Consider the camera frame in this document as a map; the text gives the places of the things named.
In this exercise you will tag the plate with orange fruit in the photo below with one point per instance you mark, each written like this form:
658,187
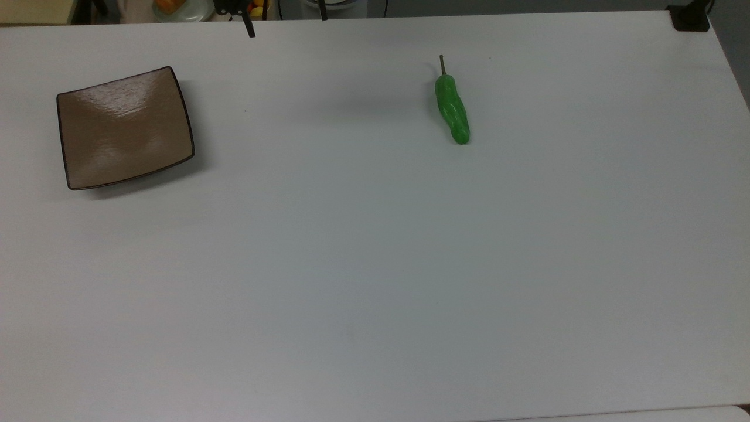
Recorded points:
181,9

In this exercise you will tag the brown square ceramic plate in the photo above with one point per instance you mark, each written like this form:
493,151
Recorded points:
124,129

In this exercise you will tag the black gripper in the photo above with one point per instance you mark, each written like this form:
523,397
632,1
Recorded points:
229,6

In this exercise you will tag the black camera stand clamp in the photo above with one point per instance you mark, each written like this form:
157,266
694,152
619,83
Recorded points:
689,17

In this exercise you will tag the green chili pepper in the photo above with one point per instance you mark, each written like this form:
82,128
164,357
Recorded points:
452,111

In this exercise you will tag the yellow fruit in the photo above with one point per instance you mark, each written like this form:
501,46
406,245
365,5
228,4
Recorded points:
256,10

